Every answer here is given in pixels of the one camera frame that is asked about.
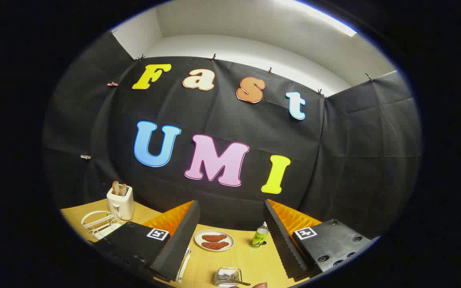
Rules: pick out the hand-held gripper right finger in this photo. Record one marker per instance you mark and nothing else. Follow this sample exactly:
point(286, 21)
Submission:
point(284, 244)

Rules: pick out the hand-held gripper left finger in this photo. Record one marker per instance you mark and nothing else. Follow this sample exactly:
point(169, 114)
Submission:
point(178, 244)

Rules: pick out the metal spoon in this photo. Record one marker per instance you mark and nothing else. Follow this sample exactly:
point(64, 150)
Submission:
point(238, 282)

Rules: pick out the white round plate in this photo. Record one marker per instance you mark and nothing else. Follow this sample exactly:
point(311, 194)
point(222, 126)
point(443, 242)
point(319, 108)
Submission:
point(197, 241)

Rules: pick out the green label drink bottle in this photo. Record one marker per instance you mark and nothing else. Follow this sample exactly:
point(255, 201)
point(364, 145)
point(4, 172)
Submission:
point(259, 239)

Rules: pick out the brown meat piece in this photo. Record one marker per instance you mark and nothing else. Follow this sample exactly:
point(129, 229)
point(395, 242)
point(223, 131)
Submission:
point(215, 245)
point(214, 238)

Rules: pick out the white toaster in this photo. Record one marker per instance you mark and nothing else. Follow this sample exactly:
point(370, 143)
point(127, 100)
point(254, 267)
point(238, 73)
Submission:
point(120, 206)

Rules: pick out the toast slice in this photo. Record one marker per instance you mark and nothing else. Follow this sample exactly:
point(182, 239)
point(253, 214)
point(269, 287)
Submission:
point(115, 188)
point(123, 189)

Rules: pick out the black backdrop cloth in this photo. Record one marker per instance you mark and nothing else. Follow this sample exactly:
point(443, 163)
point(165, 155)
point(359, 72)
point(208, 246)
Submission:
point(222, 112)

